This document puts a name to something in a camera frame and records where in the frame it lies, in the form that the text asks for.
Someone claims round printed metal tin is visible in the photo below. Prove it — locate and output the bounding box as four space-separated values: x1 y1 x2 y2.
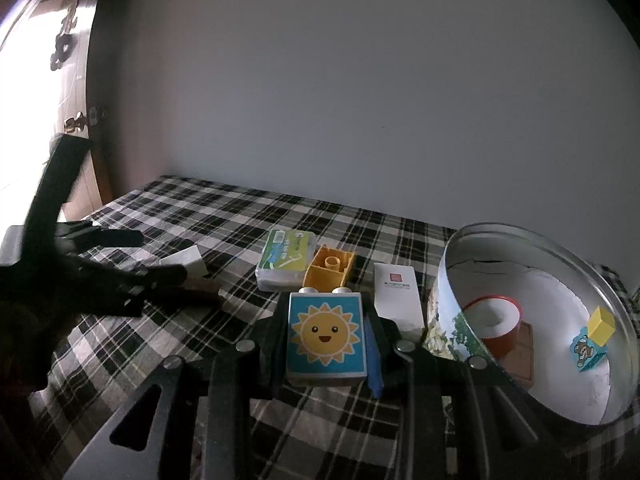
422 222 633 427

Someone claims dark metal door ornament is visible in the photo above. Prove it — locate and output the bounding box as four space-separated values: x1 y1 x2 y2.
49 10 81 71

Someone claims red tape roll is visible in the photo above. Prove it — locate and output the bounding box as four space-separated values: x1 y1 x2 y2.
461 296 523 358

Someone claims sun print toy block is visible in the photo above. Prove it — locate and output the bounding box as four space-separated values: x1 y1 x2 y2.
286 287 368 387

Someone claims green tissue pack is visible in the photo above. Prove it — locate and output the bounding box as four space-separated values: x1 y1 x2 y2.
255 229 317 292

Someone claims brown square tile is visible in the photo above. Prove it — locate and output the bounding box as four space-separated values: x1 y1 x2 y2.
497 322 536 391

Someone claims dark brown wooden block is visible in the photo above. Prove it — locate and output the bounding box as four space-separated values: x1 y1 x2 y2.
170 280 225 306

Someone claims white box red label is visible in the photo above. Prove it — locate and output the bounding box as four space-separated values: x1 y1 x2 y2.
372 261 426 343

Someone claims hollow yellow toy brick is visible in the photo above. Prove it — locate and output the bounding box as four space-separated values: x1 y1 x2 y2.
303 244 356 293

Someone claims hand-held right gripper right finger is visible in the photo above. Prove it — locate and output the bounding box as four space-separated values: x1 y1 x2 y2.
361 310 583 480

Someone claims blue bear toy block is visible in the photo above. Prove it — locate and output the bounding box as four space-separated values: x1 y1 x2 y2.
570 330 608 373

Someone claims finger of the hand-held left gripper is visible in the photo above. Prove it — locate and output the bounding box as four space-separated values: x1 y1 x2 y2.
75 260 188 318
57 221 144 251

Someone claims black white plaid tablecloth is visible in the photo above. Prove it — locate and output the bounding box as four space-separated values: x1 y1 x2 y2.
27 175 633 480

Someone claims plain white toy block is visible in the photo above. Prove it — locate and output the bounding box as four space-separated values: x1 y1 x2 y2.
159 246 207 278

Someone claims brown wooden door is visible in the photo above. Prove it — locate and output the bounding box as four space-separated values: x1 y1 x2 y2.
0 0 116 221

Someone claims small yellow block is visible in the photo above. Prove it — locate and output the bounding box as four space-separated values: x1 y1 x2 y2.
587 307 616 345

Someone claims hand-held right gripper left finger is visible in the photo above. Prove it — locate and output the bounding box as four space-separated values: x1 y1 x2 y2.
62 305 291 480

